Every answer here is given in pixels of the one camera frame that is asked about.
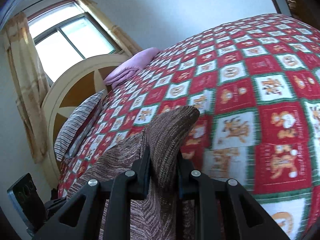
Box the pink folded blanket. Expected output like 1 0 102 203
104 47 161 89

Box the red patchwork bear bedspread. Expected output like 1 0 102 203
58 14 319 239

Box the beige curtain left side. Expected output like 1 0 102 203
1 12 49 164

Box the brown knitted garment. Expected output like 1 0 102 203
67 106 200 239

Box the beige curtain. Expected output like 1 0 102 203
75 0 143 56
1 12 49 164

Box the grey striped pillow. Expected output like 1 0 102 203
54 90 106 161

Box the cream wooden headboard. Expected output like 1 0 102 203
41 54 129 188

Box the bright window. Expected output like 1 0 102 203
28 2 121 83

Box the beige curtain right side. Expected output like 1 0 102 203
75 0 143 56

